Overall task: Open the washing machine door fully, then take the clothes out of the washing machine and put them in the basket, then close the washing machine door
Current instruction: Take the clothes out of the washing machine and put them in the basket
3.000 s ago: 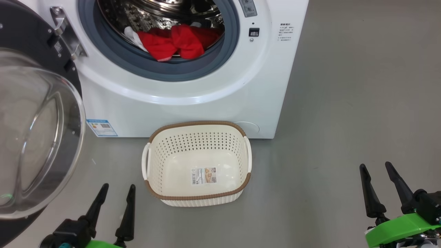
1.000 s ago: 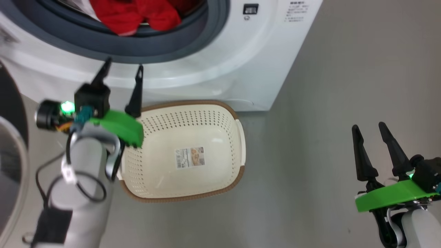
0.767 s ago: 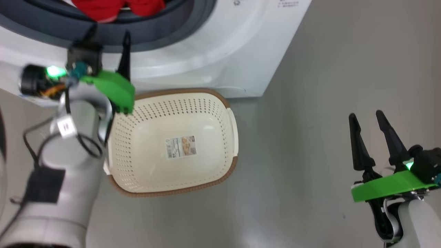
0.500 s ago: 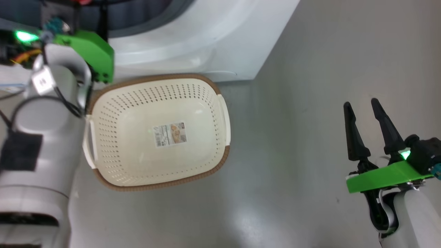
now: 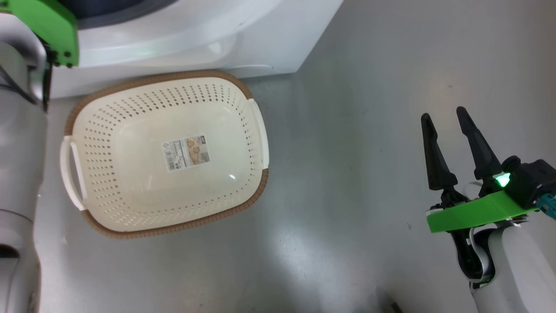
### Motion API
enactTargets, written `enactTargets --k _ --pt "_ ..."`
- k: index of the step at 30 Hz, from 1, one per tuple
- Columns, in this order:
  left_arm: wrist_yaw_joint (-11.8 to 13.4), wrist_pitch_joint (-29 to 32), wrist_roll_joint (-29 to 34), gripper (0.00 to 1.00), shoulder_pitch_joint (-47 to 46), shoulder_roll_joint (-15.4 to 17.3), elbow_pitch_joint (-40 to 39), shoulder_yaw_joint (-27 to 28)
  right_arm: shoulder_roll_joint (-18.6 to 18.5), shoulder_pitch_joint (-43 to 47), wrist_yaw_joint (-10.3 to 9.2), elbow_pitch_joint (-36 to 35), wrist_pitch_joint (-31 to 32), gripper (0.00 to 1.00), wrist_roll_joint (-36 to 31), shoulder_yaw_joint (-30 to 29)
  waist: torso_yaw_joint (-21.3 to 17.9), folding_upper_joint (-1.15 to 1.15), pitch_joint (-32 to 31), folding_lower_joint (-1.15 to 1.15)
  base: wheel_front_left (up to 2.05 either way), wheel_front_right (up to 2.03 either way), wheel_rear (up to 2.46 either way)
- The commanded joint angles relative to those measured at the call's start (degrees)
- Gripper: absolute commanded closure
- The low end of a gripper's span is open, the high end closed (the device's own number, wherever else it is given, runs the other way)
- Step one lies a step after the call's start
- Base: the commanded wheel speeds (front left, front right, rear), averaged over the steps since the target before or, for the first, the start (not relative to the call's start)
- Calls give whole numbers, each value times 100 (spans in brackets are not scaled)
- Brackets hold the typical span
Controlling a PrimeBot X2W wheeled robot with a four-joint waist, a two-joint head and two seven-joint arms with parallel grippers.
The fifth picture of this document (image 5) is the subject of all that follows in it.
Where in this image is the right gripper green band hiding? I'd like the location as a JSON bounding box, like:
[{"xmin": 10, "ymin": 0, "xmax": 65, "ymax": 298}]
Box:
[{"xmin": 420, "ymin": 107, "xmax": 539, "ymax": 233}]

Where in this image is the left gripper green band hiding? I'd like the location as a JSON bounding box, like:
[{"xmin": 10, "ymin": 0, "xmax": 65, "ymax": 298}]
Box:
[{"xmin": 0, "ymin": 0, "xmax": 79, "ymax": 68}]

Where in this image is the grey rubber door gasket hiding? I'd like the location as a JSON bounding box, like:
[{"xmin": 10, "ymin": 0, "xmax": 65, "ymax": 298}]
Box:
[{"xmin": 56, "ymin": 0, "xmax": 179, "ymax": 30}]

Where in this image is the white front-load washing machine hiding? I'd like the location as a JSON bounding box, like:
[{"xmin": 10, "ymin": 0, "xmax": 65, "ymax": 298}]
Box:
[{"xmin": 49, "ymin": 0, "xmax": 344, "ymax": 99}]

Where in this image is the cream perforated laundry basket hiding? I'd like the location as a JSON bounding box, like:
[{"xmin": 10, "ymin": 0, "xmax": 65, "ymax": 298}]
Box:
[{"xmin": 60, "ymin": 70, "xmax": 270, "ymax": 240}]

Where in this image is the paper product label in basket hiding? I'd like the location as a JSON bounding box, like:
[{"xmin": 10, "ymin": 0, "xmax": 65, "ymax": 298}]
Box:
[{"xmin": 162, "ymin": 135, "xmax": 211, "ymax": 173}]

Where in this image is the teal cable connector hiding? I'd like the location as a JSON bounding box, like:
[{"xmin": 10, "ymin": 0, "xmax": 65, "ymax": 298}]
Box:
[{"xmin": 536, "ymin": 193, "xmax": 556, "ymax": 223}]

